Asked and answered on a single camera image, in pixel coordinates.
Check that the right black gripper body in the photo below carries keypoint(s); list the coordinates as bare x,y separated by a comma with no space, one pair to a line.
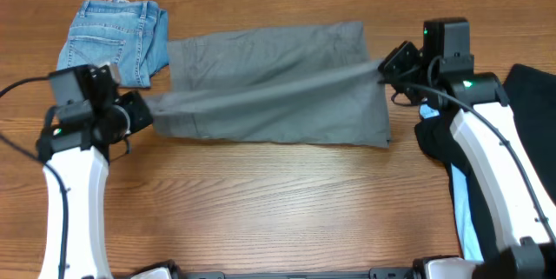
405,66

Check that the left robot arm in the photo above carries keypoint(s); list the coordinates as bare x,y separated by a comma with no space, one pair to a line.
88,117

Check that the light blue garment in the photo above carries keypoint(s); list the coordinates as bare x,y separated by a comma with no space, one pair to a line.
436,141

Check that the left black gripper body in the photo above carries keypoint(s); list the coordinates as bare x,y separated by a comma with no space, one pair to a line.
138,112

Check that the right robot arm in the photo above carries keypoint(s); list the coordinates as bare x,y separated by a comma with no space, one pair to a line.
479,127

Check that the black garment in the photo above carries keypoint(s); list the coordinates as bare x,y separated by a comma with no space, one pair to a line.
531,95

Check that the grey shorts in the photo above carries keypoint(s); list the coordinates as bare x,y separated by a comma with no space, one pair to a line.
313,84

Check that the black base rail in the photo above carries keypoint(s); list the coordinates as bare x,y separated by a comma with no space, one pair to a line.
373,273

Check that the folded blue denim jeans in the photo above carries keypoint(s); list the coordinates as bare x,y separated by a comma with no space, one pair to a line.
131,35

